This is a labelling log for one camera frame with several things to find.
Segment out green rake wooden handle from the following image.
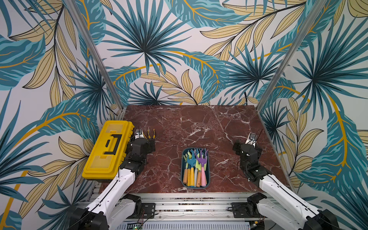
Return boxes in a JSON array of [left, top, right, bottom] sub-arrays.
[[183, 151, 191, 185]]

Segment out teal claw rake yellow handle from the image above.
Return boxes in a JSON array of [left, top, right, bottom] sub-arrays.
[[189, 149, 197, 163]]

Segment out light blue fork rake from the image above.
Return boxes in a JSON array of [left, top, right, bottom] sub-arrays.
[[194, 168, 198, 187]]

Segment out purple rake pink handle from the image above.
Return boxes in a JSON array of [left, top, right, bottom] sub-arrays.
[[198, 149, 208, 187]]

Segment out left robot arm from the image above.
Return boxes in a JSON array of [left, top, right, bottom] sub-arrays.
[[66, 128, 156, 230]]

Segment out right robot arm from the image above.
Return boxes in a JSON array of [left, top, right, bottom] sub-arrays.
[[233, 134, 339, 230]]

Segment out teal storage tray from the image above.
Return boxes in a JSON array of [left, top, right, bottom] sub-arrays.
[[181, 148, 210, 189]]

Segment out yellow toolbox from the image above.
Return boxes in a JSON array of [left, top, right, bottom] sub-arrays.
[[82, 120, 134, 181]]

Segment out yellow handled pliers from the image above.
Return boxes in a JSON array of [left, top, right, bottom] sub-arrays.
[[147, 129, 156, 141]]

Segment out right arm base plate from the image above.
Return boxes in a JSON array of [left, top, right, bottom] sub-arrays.
[[227, 202, 265, 219]]

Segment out left metal corner post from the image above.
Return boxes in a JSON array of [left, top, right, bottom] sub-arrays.
[[65, 0, 124, 111]]

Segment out metal corner post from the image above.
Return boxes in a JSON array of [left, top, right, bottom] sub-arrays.
[[256, 0, 327, 112], [65, 0, 124, 111]]

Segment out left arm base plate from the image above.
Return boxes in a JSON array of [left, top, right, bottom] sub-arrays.
[[127, 203, 156, 219]]

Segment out aluminium rail frame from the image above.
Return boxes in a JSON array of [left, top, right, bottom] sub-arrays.
[[66, 192, 320, 230]]

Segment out right metal corner post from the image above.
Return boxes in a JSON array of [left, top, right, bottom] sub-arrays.
[[256, 0, 327, 112]]

